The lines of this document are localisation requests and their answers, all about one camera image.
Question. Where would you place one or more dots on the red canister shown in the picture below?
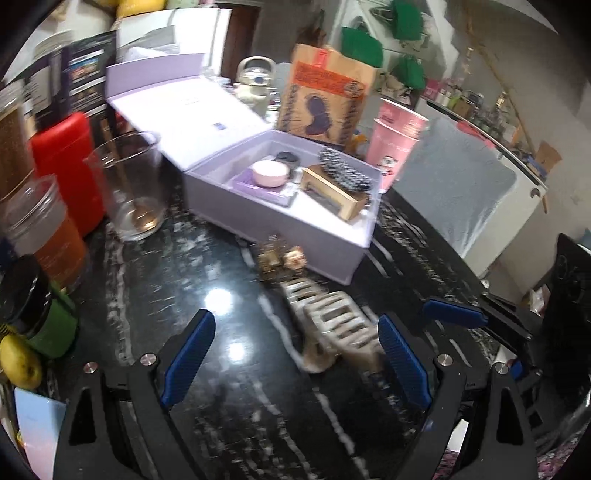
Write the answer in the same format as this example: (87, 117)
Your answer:
(64, 166)

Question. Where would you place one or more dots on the green jar with black lid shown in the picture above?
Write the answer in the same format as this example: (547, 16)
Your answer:
(51, 327)

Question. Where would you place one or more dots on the row of small bottles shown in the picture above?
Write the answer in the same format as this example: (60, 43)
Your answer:
(480, 110)

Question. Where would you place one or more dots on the pale blue cover cloth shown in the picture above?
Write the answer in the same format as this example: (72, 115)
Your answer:
(452, 184)

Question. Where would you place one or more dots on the white chest freezer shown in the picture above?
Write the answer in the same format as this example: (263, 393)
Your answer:
(508, 221)

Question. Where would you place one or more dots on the beige hair claw clip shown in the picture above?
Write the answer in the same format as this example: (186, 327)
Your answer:
(337, 323)

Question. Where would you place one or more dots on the brown wooden door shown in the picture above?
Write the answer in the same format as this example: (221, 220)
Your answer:
(240, 41)

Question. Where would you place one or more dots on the pink round jar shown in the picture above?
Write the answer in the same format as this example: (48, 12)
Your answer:
(270, 175)

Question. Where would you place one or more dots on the yellow container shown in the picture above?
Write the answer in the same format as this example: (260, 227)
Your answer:
(134, 7)

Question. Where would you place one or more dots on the yellow mango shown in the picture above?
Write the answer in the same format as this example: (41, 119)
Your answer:
(21, 362)

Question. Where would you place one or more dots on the white card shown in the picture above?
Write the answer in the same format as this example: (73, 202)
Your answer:
(39, 424)

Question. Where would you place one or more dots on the orange jar with clear lid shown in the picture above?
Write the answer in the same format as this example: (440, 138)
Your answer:
(51, 240)

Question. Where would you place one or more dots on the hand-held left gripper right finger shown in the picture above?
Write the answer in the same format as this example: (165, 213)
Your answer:
(404, 360)

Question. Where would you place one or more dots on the lavender gift box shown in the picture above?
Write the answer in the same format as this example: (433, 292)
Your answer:
(318, 240)

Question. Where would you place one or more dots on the black printed package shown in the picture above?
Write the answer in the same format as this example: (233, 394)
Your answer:
(83, 69)

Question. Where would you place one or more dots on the tall brown jar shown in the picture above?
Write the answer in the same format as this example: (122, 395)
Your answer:
(14, 143)

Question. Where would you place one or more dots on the floral clothing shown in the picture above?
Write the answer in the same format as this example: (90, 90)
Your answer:
(561, 468)

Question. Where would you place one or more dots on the gold spoon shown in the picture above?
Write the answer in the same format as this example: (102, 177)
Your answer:
(143, 219)

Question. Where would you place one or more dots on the pink paper cup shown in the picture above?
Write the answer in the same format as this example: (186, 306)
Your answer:
(385, 147)
(406, 117)

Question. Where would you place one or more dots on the small cardboard box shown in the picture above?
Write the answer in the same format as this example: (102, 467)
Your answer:
(547, 156)

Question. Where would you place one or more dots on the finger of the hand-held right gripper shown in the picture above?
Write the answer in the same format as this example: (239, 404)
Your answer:
(455, 313)

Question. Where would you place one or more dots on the green bag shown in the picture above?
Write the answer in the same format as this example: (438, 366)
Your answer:
(406, 18)
(362, 46)

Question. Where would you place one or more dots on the brown paper snack bag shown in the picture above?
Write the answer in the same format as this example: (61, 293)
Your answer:
(323, 97)

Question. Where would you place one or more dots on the small gold bear hair clip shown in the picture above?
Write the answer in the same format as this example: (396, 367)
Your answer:
(279, 258)

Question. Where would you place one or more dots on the black white gingham scrunchie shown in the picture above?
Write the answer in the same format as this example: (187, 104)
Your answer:
(344, 168)

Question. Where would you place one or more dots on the clear glass cup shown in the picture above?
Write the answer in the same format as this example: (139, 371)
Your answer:
(124, 184)

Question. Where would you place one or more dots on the white kettle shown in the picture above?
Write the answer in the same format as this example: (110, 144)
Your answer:
(254, 85)

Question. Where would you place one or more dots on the gold cardboard box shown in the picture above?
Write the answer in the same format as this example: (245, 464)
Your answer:
(337, 194)

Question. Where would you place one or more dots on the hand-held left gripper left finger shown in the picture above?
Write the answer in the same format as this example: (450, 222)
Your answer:
(191, 355)

